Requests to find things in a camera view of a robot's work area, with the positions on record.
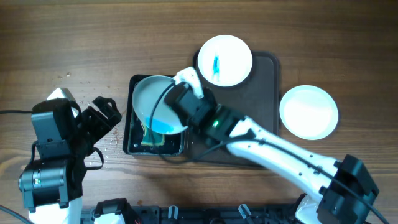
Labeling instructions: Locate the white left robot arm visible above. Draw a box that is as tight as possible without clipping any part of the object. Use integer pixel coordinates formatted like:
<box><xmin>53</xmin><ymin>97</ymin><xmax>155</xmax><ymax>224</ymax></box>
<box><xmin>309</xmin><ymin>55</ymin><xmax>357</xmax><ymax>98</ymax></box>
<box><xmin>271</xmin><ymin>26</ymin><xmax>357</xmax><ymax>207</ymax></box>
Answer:
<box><xmin>18</xmin><ymin>96</ymin><xmax>122</xmax><ymax>223</ymax></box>

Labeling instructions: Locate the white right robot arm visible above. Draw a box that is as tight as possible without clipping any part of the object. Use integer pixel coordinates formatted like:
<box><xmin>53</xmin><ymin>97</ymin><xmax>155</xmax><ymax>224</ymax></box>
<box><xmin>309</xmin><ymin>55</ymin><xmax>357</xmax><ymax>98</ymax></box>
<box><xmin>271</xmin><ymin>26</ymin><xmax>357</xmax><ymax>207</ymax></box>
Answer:
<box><xmin>164</xmin><ymin>67</ymin><xmax>387</xmax><ymax>223</ymax></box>

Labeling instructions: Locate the green yellow sponge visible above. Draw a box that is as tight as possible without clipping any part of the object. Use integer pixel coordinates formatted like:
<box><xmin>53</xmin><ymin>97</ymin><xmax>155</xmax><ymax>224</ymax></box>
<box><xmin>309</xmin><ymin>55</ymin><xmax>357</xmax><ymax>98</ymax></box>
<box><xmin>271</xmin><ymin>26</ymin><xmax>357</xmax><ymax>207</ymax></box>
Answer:
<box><xmin>141</xmin><ymin>123</ymin><xmax>165</xmax><ymax>147</ymax></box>

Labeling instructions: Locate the black water basin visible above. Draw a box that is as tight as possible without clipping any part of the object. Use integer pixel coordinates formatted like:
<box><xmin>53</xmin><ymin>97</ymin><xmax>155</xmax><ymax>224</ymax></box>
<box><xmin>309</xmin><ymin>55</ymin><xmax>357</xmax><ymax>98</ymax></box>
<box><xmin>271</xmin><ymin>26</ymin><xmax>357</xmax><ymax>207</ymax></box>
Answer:
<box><xmin>123</xmin><ymin>75</ymin><xmax>188</xmax><ymax>156</ymax></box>

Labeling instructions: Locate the white plate with blue stain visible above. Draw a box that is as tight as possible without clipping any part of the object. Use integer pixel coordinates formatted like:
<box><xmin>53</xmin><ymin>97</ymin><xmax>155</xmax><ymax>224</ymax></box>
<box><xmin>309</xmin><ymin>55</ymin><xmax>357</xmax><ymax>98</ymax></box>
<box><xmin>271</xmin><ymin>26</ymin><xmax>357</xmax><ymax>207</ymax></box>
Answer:
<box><xmin>197</xmin><ymin>35</ymin><xmax>253</xmax><ymax>87</ymax></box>

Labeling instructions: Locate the brown serving tray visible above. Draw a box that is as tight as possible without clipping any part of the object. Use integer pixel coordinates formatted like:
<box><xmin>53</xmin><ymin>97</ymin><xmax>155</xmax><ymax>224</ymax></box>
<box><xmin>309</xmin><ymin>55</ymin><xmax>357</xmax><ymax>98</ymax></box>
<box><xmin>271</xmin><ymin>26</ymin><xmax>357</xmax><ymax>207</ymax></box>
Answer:
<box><xmin>182</xmin><ymin>50</ymin><xmax>280</xmax><ymax>169</ymax></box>

